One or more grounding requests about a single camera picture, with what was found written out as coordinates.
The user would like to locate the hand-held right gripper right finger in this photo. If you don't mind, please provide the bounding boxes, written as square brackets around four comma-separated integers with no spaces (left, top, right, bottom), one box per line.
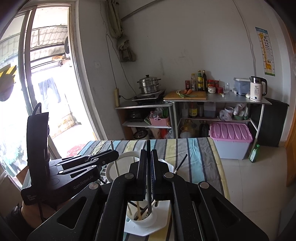
[151,149,270,241]

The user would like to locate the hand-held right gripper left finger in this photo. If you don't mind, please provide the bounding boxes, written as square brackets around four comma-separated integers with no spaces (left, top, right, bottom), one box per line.
[26,149,147,241]

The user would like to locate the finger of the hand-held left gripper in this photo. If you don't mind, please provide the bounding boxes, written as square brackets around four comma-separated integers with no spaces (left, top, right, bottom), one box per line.
[56,163,99,176]
[60,149,120,166]

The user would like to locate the white utensil cup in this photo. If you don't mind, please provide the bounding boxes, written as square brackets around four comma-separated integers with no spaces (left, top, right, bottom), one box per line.
[125,200,159,229]

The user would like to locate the person's left forearm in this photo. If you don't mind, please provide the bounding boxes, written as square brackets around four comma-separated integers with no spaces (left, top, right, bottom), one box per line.
[3,203,30,234]

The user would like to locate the person's left hand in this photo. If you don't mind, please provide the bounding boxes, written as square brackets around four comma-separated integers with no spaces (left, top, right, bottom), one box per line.
[22,203,60,227]

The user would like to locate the red doormat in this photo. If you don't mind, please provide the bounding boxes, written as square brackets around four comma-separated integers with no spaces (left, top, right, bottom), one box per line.
[67,144,86,158]

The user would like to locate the white bowl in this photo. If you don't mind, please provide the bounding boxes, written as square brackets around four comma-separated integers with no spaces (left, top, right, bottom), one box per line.
[107,151,141,182]

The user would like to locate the wooden chair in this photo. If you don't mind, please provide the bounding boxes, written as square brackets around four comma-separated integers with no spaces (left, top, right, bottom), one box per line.
[13,160,31,180]

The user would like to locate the steel pot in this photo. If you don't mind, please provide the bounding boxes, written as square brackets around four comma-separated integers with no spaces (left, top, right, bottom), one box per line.
[132,130,149,140]

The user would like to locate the striped tablecloth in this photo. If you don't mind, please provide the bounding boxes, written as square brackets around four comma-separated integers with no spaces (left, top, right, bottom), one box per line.
[80,137,230,241]

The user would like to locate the short metal kitchen table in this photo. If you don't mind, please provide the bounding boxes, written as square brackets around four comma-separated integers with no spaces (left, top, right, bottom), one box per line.
[115,101,174,139]

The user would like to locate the pink plastic basket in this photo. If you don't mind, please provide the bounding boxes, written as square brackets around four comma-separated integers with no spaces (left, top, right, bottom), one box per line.
[149,116,171,127]

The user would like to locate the cooking oil jug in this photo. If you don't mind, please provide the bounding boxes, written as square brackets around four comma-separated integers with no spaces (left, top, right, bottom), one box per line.
[180,119,196,139]

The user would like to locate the white power strip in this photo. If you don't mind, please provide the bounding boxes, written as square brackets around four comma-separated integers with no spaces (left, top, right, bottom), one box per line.
[113,88,121,107]

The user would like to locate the black induction cooker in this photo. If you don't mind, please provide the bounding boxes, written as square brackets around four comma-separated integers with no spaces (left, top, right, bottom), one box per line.
[132,89,166,103]

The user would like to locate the dark plastic bottle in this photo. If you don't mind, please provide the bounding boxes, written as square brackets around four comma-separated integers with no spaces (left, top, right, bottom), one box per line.
[199,120,210,138]

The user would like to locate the soy sauce bottle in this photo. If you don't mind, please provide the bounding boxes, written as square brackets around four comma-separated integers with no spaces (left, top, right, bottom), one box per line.
[189,102,198,118]

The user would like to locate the stainless steamer pot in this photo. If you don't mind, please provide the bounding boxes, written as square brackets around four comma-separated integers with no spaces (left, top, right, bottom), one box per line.
[137,75,162,95]

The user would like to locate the hanging blue clothes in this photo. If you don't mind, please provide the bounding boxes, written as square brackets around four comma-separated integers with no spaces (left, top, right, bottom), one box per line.
[38,77,62,103]

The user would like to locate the grey storage container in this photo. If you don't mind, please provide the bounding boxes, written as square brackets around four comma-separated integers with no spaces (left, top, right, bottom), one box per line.
[203,102,216,117]

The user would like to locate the green onion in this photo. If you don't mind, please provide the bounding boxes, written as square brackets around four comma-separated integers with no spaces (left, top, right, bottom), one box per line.
[176,90,197,98]

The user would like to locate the pink lid storage box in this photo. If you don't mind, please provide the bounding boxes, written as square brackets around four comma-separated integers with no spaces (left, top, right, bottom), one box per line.
[209,122,253,160]

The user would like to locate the wooden cutting board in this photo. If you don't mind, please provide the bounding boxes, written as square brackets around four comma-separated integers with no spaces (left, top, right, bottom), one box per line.
[163,91,207,100]

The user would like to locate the white plastic bag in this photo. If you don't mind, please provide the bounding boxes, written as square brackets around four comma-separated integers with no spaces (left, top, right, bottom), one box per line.
[218,109,232,121]

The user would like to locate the green plastic bottle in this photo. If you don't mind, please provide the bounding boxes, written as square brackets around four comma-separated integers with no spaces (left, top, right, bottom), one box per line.
[248,144,261,163]

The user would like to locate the green tied curtain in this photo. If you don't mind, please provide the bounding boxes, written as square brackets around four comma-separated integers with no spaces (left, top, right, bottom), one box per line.
[105,0,137,63]

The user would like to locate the green bowl with bags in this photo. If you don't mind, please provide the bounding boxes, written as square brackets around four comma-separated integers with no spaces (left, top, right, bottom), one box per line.
[233,103,251,121]

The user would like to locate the long metal kitchen table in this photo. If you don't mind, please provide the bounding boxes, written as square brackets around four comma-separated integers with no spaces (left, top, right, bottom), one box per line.
[163,91,273,145]

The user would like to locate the yellow black striped sign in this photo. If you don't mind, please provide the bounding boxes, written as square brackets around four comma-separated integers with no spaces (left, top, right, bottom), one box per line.
[0,65,18,102]

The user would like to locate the air conditioner outdoor unit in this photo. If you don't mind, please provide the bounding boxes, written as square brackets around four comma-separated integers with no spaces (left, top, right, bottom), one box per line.
[63,36,71,57]

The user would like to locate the grey plastic container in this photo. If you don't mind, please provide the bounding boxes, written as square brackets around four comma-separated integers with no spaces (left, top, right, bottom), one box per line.
[233,77,251,96]

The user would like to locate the black panel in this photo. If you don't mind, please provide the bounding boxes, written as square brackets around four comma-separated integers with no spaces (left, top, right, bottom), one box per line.
[251,97,289,147]

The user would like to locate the white electric kettle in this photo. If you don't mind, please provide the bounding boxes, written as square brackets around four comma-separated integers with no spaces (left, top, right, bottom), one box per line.
[249,76,267,102]

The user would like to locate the wooden door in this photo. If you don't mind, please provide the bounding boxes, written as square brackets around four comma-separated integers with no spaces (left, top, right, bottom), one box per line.
[284,88,296,188]

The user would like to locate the giraffe height chart poster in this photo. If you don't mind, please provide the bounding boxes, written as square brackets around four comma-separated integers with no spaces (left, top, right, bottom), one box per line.
[255,27,277,77]

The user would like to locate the black wall cable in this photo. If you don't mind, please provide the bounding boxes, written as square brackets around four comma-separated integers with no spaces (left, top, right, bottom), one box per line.
[105,32,134,100]

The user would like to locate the aluminium window frame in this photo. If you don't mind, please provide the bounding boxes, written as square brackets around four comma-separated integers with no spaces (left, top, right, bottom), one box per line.
[0,0,109,186]

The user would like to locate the white wall cable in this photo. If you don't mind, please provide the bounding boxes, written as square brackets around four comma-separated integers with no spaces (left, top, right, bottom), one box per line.
[233,0,257,77]

